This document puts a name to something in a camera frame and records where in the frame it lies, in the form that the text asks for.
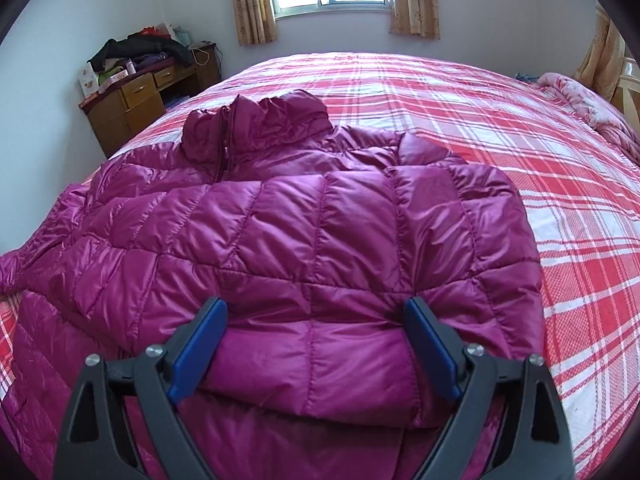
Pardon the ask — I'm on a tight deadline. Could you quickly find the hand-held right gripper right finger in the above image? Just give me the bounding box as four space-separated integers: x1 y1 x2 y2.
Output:
402 296 576 480

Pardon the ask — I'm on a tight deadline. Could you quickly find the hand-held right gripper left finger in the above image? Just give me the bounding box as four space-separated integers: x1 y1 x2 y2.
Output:
52 296 230 480

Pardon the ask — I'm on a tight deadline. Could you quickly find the magenta puffer jacket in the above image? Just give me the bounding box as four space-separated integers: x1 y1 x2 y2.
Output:
0 89 547 480

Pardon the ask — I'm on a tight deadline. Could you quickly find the pile of dark clothes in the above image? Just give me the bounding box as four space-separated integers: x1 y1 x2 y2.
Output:
87 27 196 73

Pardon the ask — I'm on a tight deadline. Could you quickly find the bed with red plaid sheet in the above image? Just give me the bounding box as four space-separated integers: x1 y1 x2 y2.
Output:
0 51 640 480

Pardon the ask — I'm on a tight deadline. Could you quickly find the wooden desk with drawers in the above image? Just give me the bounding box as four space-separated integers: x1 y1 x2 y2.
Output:
77 42 223 158

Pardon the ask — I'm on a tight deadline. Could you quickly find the pink floral quilt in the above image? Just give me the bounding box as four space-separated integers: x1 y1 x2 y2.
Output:
535 72 640 166

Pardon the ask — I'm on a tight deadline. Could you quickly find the white box with red print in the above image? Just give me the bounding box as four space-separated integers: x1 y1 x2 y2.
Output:
77 64 101 100

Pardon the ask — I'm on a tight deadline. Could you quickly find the wooden headboard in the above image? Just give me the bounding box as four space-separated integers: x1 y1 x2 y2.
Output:
617 57 640 126

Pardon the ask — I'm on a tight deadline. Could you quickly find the beige curtain beside headboard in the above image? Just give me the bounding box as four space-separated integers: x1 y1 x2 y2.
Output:
575 4 628 103

